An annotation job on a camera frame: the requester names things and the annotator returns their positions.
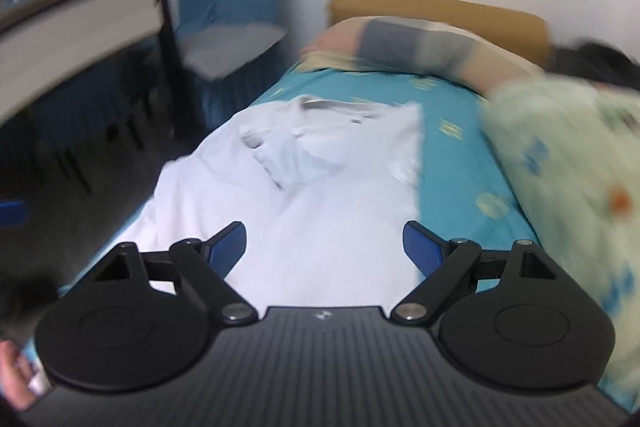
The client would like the white shirt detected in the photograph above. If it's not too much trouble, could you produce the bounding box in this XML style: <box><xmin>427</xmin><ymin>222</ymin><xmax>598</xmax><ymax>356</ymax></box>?
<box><xmin>122</xmin><ymin>96</ymin><xmax>423</xmax><ymax>311</ymax></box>

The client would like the person's left hand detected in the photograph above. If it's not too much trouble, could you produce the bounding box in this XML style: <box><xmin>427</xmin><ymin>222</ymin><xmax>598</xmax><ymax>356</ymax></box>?
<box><xmin>0</xmin><ymin>340</ymin><xmax>37</xmax><ymax>411</ymax></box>

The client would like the turquoise patterned bed sheet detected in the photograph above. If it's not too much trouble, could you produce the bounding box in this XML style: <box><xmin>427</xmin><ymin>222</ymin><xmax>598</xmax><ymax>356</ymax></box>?
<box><xmin>60</xmin><ymin>66</ymin><xmax>640</xmax><ymax>410</ymax></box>

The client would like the green fleece blanket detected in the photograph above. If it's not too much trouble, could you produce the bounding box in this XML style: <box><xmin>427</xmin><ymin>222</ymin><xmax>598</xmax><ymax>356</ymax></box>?
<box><xmin>479</xmin><ymin>76</ymin><xmax>640</xmax><ymax>368</ymax></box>

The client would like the plaid pillow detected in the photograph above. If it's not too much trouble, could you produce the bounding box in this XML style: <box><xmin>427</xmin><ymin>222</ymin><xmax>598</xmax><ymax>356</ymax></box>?
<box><xmin>296</xmin><ymin>16</ymin><xmax>542</xmax><ymax>95</ymax></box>

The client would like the grey seat cushion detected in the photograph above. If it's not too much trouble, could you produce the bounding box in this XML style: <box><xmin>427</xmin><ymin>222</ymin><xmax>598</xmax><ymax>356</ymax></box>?
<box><xmin>179</xmin><ymin>23</ymin><xmax>286</xmax><ymax>81</ymax></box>

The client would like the tan headboard cushion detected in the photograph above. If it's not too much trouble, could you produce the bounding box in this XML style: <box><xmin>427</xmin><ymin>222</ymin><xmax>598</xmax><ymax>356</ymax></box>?
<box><xmin>326</xmin><ymin>0</ymin><xmax>553</xmax><ymax>66</ymax></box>

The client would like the black clothing pile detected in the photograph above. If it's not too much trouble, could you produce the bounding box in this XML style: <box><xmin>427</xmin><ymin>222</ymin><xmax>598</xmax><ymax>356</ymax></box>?
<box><xmin>546</xmin><ymin>41</ymin><xmax>639</xmax><ymax>91</ymax></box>

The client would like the white desk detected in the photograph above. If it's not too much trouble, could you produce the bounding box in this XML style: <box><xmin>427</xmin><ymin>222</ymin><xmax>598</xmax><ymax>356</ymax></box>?
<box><xmin>1</xmin><ymin>0</ymin><xmax>163</xmax><ymax>121</ymax></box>

